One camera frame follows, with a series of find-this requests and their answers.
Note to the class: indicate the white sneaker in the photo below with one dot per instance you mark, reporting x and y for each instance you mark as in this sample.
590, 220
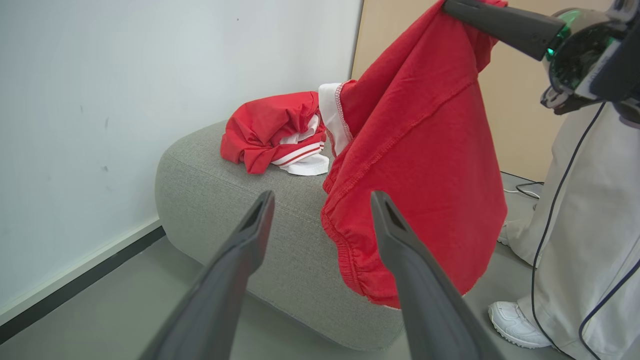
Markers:
503, 234
515, 325

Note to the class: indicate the beige wooden board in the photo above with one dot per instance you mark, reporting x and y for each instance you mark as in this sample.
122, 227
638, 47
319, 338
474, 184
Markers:
520, 125

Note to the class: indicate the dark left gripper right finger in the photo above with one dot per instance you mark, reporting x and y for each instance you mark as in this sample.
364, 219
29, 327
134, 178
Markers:
430, 310

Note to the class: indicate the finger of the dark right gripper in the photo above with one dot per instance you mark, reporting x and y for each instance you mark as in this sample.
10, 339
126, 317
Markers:
515, 27

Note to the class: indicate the red shorts with white waistband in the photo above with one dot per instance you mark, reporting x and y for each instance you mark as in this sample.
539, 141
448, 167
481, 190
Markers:
425, 165

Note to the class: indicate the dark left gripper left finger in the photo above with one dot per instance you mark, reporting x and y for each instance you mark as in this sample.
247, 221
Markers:
225, 295

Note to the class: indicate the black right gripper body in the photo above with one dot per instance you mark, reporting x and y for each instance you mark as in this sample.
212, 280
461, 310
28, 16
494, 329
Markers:
585, 60

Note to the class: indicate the person in white trousers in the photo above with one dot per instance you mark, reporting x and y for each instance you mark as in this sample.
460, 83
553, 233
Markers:
600, 225

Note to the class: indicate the red top with white stripes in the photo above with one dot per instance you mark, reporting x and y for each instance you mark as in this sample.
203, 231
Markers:
265, 125

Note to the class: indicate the grey fabric seat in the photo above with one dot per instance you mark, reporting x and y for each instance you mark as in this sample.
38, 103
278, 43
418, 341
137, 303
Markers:
280, 235

